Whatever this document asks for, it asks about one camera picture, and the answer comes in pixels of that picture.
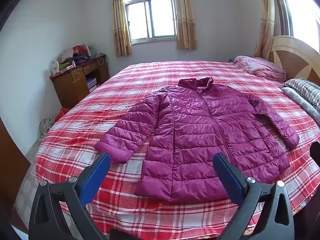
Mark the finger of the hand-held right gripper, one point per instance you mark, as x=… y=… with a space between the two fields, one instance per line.
x=316 y=153

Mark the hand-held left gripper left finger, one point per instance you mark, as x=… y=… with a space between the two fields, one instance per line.
x=96 y=172

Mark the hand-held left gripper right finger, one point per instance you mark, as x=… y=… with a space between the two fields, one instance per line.
x=227 y=177

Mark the magenta puffer jacket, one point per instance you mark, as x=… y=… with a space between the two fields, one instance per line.
x=195 y=140

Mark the pile of clothes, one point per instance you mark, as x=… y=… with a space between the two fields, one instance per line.
x=75 y=58

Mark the grey patterned pillow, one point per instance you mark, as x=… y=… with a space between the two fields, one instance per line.
x=297 y=98

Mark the striped pillow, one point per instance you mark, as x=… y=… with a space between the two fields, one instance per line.
x=307 y=90

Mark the grey patterned bag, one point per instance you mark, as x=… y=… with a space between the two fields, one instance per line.
x=46 y=128

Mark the red plastic bag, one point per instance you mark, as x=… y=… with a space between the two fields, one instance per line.
x=62 y=113

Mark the brown wooden door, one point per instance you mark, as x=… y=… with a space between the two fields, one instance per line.
x=10 y=160

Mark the stack of boxes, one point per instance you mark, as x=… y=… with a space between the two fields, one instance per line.
x=91 y=84

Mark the brown wooden desk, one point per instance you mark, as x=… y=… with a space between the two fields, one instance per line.
x=65 y=87

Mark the wooden headboard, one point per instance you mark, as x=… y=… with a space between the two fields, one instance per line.
x=295 y=60

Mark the pink folded quilt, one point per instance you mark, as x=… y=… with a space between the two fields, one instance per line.
x=262 y=67

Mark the bed with red plaid sheet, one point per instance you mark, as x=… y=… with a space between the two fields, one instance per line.
x=140 y=80

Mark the white printed box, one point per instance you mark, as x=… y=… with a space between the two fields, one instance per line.
x=55 y=67

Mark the pale green bag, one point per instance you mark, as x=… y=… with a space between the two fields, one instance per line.
x=93 y=51

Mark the red paper bag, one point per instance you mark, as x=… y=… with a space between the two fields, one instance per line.
x=81 y=49

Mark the yellow patterned curtain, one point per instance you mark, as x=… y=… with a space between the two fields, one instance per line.
x=266 y=25
x=185 y=22
x=120 y=25

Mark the large side window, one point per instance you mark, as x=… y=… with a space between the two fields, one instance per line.
x=300 y=12

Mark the sliding window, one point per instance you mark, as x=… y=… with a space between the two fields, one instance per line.
x=160 y=17

